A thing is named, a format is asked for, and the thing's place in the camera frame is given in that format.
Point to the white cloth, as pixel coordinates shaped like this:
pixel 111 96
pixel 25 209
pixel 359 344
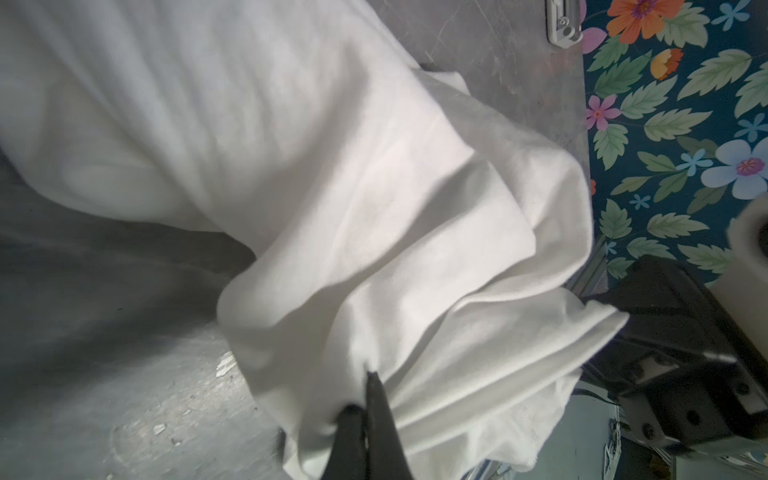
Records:
pixel 400 227

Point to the small white plastic holder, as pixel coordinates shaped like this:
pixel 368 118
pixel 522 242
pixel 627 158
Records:
pixel 563 22

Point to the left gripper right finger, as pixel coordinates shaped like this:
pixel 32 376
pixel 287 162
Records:
pixel 385 455

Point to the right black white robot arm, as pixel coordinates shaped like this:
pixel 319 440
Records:
pixel 689 368

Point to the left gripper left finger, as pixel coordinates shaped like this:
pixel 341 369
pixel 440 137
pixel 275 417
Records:
pixel 348 458

